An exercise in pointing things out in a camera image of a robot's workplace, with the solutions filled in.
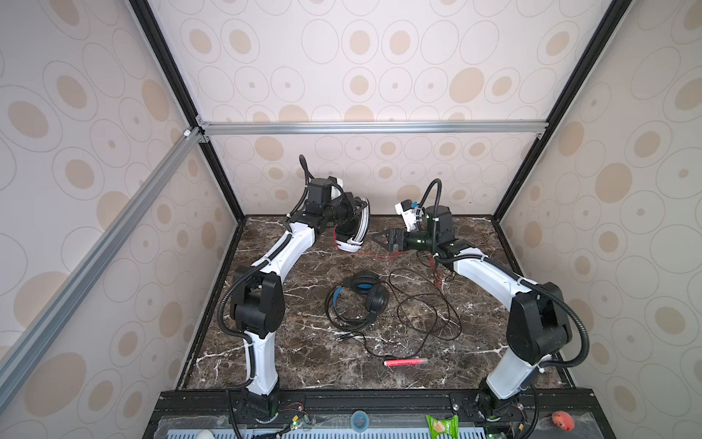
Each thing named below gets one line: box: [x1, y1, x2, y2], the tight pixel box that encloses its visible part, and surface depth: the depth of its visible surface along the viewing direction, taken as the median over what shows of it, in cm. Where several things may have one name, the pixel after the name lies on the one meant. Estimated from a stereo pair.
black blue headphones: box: [325, 270, 391, 332], surface depth 91 cm
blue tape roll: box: [351, 409, 370, 433], surface depth 73 cm
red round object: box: [552, 410, 575, 431], surface depth 71 cm
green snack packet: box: [425, 415, 460, 439], surface depth 71 cm
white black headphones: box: [335, 196, 371, 254], surface depth 87 cm
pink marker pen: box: [382, 357, 429, 367], surface depth 83 cm
